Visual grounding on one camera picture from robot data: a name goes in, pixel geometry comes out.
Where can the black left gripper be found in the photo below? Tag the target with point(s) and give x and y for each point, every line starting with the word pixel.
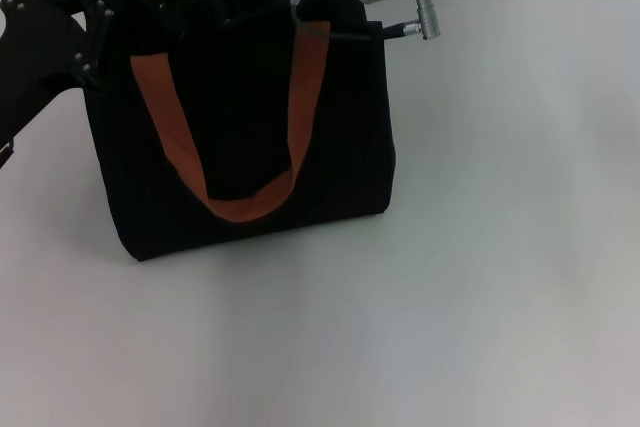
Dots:
pixel 25 57

